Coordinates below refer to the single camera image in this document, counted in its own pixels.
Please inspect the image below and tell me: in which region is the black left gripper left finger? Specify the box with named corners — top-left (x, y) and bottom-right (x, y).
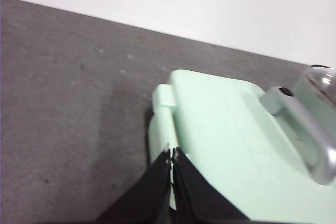
top-left (94, 144), bottom-right (173, 224)

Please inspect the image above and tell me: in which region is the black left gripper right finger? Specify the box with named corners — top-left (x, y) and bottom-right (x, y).
top-left (172, 147), bottom-right (250, 224)

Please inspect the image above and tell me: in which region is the glass pot lid green knob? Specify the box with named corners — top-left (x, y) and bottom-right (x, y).
top-left (301, 63), bottom-right (336, 104)

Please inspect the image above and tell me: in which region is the mint green breakfast machine base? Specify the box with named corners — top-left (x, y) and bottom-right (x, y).
top-left (148, 83), bottom-right (184, 211)

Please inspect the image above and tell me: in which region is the chrome griddle lid handle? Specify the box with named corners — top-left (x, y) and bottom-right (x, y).
top-left (259, 86), bottom-right (336, 186)

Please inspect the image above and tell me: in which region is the mint green pot with handle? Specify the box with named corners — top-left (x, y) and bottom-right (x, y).
top-left (292, 70), bottom-right (320, 99)

